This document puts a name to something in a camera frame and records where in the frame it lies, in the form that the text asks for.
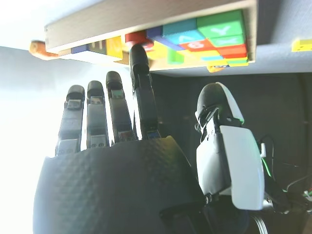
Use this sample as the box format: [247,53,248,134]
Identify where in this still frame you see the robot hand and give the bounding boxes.
[33,43,266,234]

